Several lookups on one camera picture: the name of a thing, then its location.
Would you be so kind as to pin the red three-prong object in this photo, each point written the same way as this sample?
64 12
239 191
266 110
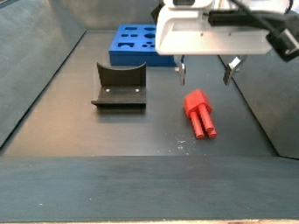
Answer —
198 110

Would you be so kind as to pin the black curved cradle fixture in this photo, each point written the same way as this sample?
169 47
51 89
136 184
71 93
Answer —
121 86

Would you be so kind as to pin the blue foam shape-hole board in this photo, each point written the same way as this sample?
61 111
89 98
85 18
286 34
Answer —
132 47

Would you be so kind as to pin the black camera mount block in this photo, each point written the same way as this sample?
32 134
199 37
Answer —
280 25

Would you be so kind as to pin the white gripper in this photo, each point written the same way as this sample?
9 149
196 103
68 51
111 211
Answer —
186 34

